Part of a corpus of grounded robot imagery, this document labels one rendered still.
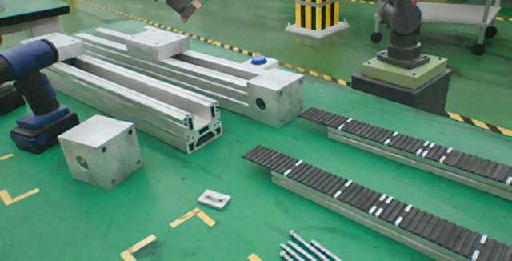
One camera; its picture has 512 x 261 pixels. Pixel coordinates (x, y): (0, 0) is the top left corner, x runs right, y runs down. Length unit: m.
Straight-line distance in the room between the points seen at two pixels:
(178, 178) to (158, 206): 0.08
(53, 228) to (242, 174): 0.33
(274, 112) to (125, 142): 0.32
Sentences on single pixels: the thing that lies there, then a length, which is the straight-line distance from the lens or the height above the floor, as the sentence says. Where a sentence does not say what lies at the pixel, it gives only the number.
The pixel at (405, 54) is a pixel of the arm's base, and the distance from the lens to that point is 1.15.
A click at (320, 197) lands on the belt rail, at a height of 0.79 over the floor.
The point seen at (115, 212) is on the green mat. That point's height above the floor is 0.78.
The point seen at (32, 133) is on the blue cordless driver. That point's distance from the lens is 0.98.
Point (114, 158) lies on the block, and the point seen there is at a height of 0.83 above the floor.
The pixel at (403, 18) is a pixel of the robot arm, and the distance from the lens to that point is 1.10.
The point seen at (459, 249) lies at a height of 0.81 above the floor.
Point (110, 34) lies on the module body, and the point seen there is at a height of 0.86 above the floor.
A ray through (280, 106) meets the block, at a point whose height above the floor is 0.83.
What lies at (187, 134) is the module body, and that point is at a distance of 0.83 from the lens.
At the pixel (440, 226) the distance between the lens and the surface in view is 0.64.
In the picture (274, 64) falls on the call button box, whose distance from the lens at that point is 1.12.
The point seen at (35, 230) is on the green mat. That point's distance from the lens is 0.78.
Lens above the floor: 1.23
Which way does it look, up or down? 29 degrees down
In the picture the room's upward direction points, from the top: 4 degrees counter-clockwise
